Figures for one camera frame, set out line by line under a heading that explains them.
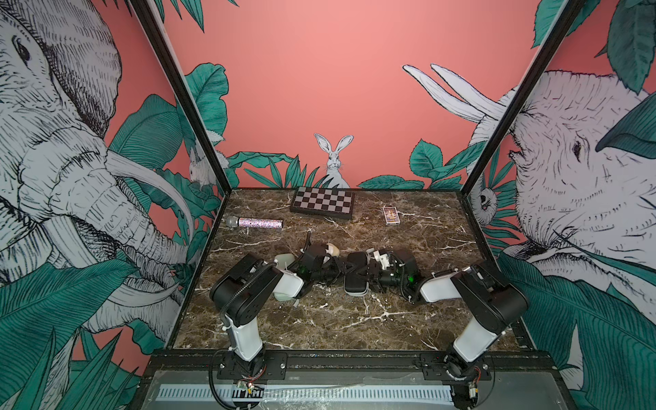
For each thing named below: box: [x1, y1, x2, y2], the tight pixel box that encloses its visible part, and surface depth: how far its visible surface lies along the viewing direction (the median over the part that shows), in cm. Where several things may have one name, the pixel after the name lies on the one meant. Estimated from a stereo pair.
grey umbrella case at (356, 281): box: [344, 251, 370, 297], surface depth 87 cm
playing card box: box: [382, 205, 401, 226], surface depth 113 cm
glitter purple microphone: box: [226, 216, 284, 229], surface depth 106 cm
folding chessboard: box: [289, 186, 355, 219], surface depth 116 cm
